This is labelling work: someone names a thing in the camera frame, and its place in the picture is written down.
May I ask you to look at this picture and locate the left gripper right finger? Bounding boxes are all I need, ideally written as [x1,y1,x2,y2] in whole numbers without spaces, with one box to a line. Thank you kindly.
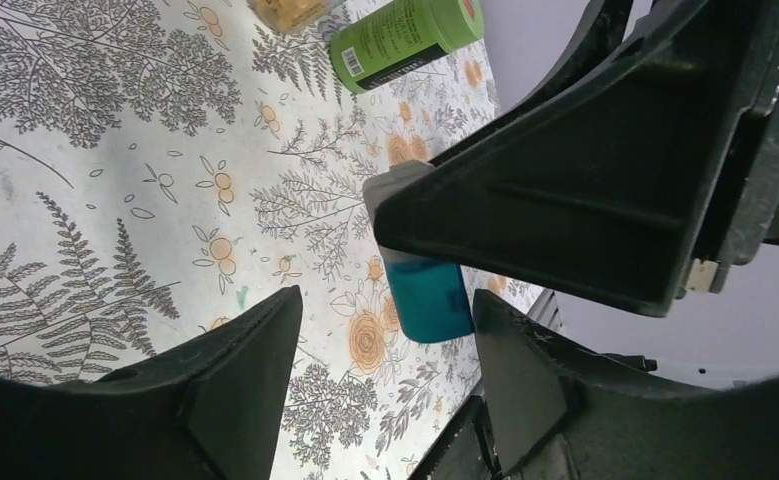
[473,290,779,479]

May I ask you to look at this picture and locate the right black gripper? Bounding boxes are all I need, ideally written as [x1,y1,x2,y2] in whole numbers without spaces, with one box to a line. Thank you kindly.
[680,0,779,296]

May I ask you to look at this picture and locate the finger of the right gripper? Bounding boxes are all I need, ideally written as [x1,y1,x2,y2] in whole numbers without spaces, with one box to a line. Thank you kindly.
[430,1,653,166]
[374,1,759,317]

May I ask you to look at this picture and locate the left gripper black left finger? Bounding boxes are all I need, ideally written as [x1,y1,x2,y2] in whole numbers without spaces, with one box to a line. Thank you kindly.
[0,286,303,479]

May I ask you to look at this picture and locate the green pill bottle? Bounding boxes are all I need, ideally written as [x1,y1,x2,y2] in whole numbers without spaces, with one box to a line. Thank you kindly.
[329,0,484,94]

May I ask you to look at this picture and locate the floral table mat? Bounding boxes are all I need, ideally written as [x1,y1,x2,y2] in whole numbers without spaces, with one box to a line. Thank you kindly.
[0,1,500,479]

